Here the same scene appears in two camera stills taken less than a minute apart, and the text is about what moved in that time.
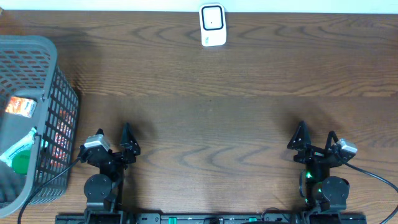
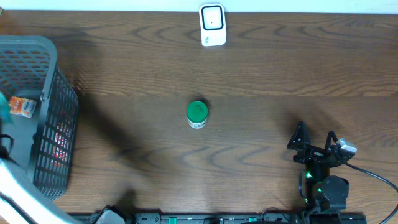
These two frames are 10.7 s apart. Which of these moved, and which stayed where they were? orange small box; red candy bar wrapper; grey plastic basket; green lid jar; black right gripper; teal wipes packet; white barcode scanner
Moved: green lid jar; teal wipes packet; red candy bar wrapper
Stayed: black right gripper; white barcode scanner; orange small box; grey plastic basket
